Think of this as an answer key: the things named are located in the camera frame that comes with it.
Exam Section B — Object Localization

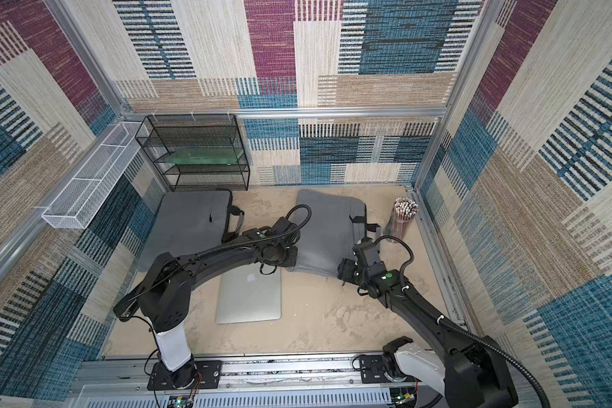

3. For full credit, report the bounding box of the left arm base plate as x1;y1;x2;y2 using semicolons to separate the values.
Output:
147;360;222;391

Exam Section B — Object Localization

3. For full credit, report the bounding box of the white slotted cable duct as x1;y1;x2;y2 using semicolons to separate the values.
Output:
76;388;393;407

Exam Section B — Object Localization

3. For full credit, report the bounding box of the cup of coloured pencils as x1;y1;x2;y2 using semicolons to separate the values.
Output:
385;197;418;239

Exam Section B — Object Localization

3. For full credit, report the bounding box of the silver apple laptop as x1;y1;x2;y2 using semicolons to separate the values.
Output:
215;263;282;325

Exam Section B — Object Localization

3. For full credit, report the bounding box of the black wire mesh shelf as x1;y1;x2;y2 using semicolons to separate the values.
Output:
135;114;251;192

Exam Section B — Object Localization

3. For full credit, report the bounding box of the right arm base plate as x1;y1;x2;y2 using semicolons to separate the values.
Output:
351;354;415;384

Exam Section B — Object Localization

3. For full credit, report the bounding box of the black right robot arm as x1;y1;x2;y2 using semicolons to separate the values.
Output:
338;236;551;407

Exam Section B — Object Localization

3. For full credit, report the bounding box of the white wire mesh basket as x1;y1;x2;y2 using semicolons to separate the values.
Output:
42;122;139;230

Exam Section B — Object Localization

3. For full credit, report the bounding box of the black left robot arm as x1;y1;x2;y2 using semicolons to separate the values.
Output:
113;204;312;389

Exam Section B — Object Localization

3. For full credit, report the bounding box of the green mat on shelf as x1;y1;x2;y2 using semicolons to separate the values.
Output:
165;147;244;165

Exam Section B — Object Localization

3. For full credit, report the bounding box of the grey zippered laptop bag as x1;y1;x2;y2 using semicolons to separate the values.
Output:
137;190;245;272

